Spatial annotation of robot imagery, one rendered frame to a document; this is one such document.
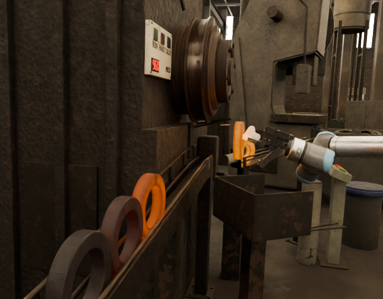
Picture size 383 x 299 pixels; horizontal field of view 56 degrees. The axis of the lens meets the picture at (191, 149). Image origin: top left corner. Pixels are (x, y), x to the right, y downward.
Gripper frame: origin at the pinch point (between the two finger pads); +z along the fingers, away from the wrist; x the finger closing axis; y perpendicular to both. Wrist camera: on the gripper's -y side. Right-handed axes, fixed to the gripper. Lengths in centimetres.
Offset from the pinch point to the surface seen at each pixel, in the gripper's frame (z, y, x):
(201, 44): 26.5, 29.6, 1.3
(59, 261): 15, -20, 96
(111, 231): 13, -20, 79
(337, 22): -82, 272, -873
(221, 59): 18.2, 27.1, -6.0
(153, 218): 12, -26, 49
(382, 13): -175, 319, -868
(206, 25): 27.7, 37.9, -3.1
